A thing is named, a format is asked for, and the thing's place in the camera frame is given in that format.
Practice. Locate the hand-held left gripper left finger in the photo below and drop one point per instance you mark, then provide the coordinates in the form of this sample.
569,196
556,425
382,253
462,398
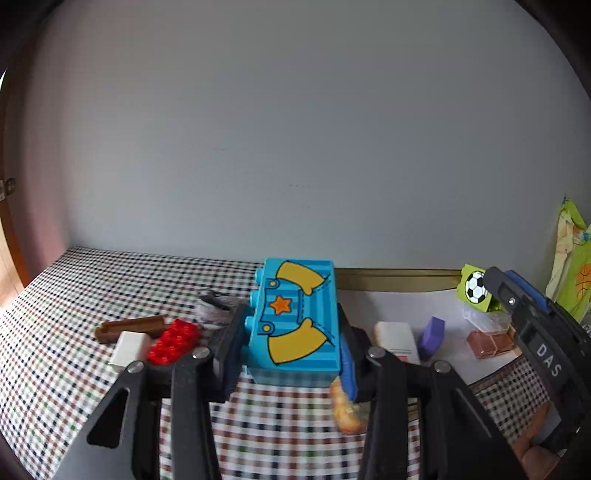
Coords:
231,360

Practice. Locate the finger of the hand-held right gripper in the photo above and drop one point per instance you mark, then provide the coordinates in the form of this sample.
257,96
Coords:
531,293
508,295

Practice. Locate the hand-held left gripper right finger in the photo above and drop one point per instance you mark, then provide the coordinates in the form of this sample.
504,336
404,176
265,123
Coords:
350,374

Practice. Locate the green toy block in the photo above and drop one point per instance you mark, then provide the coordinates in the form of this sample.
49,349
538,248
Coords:
473,286

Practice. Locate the clear case with green card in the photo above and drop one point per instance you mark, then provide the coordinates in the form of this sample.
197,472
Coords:
480,318

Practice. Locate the brown pack with rubber band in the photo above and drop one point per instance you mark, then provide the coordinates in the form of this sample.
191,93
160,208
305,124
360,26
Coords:
489,345

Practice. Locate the white cardboard box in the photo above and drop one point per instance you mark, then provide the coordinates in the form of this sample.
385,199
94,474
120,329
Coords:
395,339

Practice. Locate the red toy brick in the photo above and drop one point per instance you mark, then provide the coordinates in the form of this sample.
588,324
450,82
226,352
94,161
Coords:
175,344

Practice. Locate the blue printed toy brick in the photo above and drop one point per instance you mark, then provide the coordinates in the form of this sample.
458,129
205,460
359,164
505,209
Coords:
295,318

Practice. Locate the purple eraser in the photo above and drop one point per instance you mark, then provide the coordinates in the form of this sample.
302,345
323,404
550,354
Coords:
431,339

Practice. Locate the white charger plug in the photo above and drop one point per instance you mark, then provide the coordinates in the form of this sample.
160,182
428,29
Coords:
129,348

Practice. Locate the golden tin box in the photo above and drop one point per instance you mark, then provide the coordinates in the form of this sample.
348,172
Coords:
397,279

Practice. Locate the brown comb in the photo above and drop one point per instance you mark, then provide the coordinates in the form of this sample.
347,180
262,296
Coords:
129,327

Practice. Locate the person's right hand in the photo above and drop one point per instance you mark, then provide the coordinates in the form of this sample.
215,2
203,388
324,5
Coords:
538,464

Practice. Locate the green printed cloth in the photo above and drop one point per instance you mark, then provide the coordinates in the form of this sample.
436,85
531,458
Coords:
572,267

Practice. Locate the white paper sheet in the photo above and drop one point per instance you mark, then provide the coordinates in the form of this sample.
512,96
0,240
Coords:
415,309

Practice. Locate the checkered tablecloth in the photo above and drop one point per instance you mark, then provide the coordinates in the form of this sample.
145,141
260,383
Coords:
69,323

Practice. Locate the wooden door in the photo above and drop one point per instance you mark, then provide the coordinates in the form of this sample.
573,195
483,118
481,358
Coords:
7,258

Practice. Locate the metal door latch plate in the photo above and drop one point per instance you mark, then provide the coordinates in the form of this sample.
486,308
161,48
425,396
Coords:
5,187

